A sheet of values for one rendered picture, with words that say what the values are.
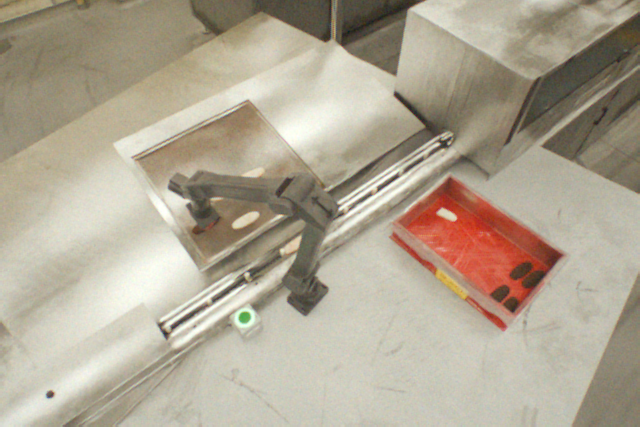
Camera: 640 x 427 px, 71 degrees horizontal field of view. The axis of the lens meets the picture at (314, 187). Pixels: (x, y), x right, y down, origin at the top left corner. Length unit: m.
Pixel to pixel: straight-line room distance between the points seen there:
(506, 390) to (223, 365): 0.81
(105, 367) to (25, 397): 0.20
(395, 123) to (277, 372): 1.05
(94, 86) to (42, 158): 1.78
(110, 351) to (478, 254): 1.18
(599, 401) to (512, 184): 1.13
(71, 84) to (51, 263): 2.34
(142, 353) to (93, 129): 1.09
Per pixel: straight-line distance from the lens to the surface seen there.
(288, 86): 1.92
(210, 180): 1.25
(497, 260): 1.66
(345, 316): 1.46
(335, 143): 1.75
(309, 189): 1.04
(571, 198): 1.95
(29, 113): 3.82
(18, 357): 1.67
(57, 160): 2.09
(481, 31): 1.71
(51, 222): 1.88
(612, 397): 2.60
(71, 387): 1.44
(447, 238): 1.65
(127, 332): 1.43
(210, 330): 1.43
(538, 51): 1.69
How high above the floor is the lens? 2.17
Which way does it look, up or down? 51 degrees down
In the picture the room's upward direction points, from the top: straight up
